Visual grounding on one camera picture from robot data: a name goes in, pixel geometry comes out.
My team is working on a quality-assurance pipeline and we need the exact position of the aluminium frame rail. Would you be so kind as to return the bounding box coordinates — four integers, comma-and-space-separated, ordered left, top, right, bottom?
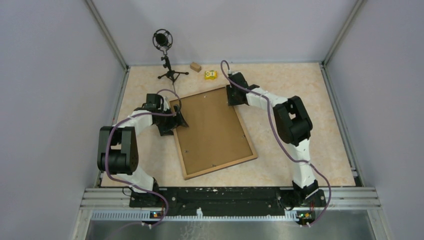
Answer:
72, 186, 392, 240

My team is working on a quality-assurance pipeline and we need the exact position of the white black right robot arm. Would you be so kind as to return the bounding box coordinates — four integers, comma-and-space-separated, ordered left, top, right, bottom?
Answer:
226, 71, 319, 206

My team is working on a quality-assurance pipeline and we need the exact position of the black microphone on tripod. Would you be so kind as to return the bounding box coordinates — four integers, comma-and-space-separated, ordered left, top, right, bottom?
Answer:
152, 28, 190, 93

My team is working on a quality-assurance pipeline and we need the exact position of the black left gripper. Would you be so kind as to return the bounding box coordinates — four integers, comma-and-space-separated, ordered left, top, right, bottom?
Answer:
155, 104, 189, 136

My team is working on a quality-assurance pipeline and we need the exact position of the small wooden block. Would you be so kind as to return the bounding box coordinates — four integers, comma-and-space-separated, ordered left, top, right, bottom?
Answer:
189, 62, 202, 73

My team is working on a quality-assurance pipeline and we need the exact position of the yellow toy car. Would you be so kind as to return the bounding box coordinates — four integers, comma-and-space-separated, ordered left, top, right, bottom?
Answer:
203, 70, 218, 80

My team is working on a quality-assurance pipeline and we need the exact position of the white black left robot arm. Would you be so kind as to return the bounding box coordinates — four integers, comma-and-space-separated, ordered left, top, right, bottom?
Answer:
96, 92, 189, 207

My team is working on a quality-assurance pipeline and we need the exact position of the wooden picture frame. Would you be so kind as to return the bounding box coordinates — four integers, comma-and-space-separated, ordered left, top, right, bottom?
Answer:
168, 84, 259, 181

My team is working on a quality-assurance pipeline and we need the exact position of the brown cardboard backing board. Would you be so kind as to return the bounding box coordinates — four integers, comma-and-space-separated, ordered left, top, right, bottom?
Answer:
173, 88, 254, 176

